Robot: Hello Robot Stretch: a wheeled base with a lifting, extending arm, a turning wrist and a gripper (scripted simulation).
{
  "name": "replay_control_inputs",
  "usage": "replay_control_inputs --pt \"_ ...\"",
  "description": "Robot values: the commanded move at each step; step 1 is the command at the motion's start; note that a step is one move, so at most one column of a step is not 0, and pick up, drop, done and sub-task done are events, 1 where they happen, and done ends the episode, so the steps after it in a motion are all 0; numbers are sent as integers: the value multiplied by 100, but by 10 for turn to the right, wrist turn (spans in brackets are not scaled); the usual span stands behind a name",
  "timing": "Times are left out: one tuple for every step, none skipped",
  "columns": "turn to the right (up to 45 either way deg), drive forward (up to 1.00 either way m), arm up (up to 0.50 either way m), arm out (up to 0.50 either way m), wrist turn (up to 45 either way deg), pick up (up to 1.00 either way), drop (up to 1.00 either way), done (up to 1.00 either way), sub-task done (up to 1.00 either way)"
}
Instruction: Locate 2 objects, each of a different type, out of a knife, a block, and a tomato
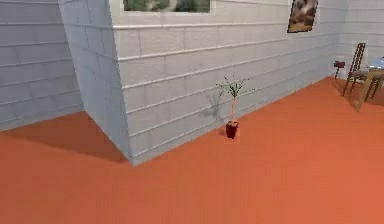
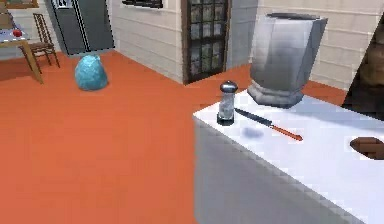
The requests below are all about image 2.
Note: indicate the red tomato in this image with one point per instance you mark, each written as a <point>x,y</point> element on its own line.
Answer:
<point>17,33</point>

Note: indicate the glass salt shaker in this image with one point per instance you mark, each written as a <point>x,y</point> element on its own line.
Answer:
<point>227,101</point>

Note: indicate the dark framed glass door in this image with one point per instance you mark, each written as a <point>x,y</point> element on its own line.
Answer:
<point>206,36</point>

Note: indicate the grey metal bin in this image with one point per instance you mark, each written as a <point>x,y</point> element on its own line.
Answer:
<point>283,60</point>

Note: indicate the white kitchen counter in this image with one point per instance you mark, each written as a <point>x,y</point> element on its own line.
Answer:
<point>283,173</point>

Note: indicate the dark window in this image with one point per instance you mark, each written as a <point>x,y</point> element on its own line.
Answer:
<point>142,3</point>

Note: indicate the dark grey fridge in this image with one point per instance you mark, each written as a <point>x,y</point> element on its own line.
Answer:
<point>83,25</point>

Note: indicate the brown wooden chair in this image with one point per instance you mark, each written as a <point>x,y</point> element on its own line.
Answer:
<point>42,40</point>

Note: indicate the brown wooden bowl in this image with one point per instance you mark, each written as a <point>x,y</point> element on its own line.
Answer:
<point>368,147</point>

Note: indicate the dark brown cabinet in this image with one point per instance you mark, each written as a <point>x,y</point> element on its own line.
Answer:
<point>368,70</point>

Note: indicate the wooden dining table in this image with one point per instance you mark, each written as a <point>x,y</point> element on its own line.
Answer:
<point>20,45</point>

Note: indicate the framed wall picture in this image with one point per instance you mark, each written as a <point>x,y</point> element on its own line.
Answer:
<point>21,3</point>

